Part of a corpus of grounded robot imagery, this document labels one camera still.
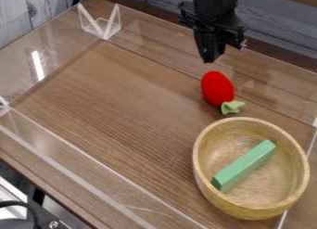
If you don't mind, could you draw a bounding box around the red plush strawberry toy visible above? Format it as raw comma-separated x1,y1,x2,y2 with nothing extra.
201,70,245,115

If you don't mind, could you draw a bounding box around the black metal table frame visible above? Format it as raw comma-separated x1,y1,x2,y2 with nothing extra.
0,160,91,229

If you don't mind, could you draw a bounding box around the black cable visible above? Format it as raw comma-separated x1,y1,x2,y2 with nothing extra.
0,200,42,229

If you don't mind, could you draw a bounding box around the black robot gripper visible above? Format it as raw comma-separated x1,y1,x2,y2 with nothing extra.
178,0,246,63

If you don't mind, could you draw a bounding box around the clear acrylic table barrier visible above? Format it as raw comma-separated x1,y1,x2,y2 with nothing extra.
0,96,208,229

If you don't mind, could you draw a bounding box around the clear acrylic corner bracket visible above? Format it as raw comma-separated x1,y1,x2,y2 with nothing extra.
77,4,122,40

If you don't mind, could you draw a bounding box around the green rectangular block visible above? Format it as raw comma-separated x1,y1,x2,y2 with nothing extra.
210,140,276,193

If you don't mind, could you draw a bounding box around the wooden oval bowl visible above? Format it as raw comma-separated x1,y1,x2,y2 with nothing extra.
192,117,309,221

